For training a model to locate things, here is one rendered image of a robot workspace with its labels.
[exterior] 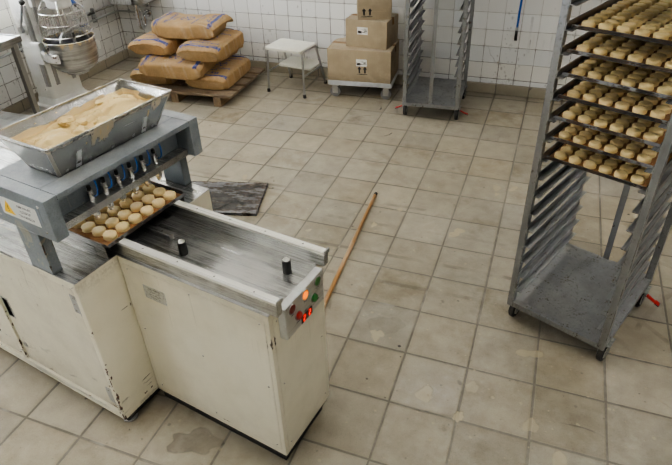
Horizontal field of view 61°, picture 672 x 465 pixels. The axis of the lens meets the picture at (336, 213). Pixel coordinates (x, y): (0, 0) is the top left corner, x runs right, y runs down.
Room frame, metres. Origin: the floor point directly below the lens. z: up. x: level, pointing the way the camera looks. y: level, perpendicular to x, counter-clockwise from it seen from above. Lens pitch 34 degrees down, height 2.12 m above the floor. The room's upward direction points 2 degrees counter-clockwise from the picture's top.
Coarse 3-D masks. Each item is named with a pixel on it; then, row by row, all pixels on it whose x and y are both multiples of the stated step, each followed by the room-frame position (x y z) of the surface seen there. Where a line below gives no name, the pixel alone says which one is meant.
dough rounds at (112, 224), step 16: (128, 192) 1.99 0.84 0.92; (144, 192) 2.01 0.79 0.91; (160, 192) 1.98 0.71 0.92; (128, 208) 1.90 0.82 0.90; (144, 208) 1.86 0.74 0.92; (160, 208) 1.89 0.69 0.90; (80, 224) 1.77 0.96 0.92; (96, 224) 1.79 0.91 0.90; (112, 224) 1.76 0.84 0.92; (128, 224) 1.76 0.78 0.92; (96, 240) 1.69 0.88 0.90; (112, 240) 1.69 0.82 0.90
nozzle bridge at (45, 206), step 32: (160, 128) 2.03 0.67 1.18; (192, 128) 2.10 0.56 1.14; (96, 160) 1.79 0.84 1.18; (128, 160) 1.82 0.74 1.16; (160, 160) 2.02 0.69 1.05; (0, 192) 1.64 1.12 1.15; (32, 192) 1.58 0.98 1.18; (64, 192) 1.58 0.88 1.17; (96, 192) 1.77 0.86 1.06; (32, 224) 1.57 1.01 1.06; (64, 224) 1.55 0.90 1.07; (32, 256) 1.62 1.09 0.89
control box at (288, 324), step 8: (312, 272) 1.54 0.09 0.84; (320, 272) 1.54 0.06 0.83; (304, 280) 1.49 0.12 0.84; (312, 280) 1.50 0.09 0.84; (320, 280) 1.54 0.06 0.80; (296, 288) 1.45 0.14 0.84; (304, 288) 1.45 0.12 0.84; (312, 288) 1.49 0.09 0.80; (320, 288) 1.54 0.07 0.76; (288, 296) 1.42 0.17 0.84; (296, 296) 1.42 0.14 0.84; (312, 296) 1.49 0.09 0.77; (320, 296) 1.53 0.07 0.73; (288, 304) 1.38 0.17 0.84; (296, 304) 1.41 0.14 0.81; (304, 304) 1.45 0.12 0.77; (312, 304) 1.49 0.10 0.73; (288, 312) 1.37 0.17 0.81; (296, 312) 1.40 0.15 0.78; (304, 312) 1.44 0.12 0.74; (280, 320) 1.36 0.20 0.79; (288, 320) 1.36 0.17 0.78; (296, 320) 1.40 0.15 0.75; (280, 328) 1.36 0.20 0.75; (288, 328) 1.36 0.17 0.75; (296, 328) 1.40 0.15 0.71; (280, 336) 1.36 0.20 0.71; (288, 336) 1.35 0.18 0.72
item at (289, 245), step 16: (0, 144) 2.53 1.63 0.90; (16, 160) 2.47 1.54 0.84; (176, 208) 1.92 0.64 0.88; (192, 208) 1.88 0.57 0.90; (208, 224) 1.84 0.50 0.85; (224, 224) 1.79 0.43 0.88; (240, 224) 1.76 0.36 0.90; (256, 240) 1.72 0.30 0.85; (272, 240) 1.68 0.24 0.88; (288, 240) 1.65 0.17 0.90; (304, 256) 1.61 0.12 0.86; (320, 256) 1.57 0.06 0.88
